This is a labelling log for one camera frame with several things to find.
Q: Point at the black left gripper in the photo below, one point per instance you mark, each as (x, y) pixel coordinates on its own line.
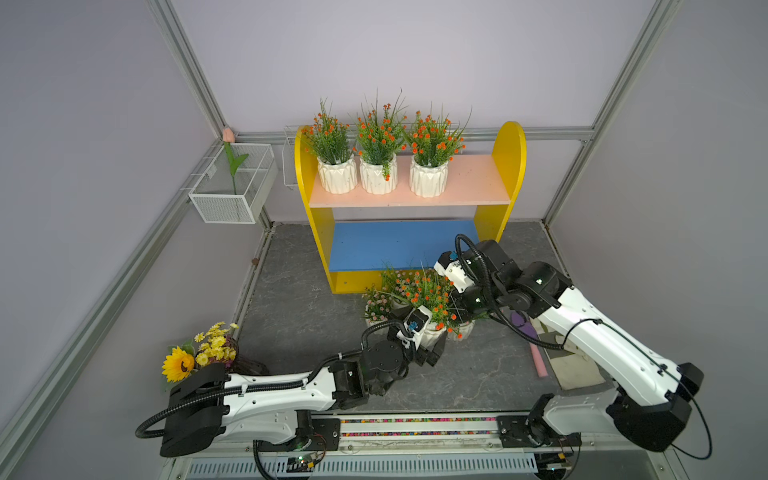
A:
(423, 354)

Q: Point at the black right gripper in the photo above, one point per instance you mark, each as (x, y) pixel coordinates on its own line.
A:
(456, 305)

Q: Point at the pink flower pot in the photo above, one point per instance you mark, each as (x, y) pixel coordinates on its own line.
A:
(393, 281)
(377, 306)

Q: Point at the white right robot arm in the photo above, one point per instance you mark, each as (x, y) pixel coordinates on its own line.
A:
(652, 398)

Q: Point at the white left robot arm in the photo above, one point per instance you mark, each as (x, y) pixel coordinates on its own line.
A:
(214, 404)

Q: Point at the yellow pink blue shelf rack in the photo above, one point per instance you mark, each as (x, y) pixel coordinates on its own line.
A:
(354, 253)

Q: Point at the sunflower bouquet basket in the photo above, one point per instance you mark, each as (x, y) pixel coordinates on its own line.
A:
(217, 345)

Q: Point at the pink artificial tulip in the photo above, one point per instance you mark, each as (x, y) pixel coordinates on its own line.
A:
(234, 160)

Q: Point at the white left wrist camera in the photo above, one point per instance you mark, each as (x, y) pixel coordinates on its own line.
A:
(416, 321)

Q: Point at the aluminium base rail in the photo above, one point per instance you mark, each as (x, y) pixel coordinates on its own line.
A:
(426, 446)

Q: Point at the white mesh wall basket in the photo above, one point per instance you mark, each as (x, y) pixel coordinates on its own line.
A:
(212, 193)

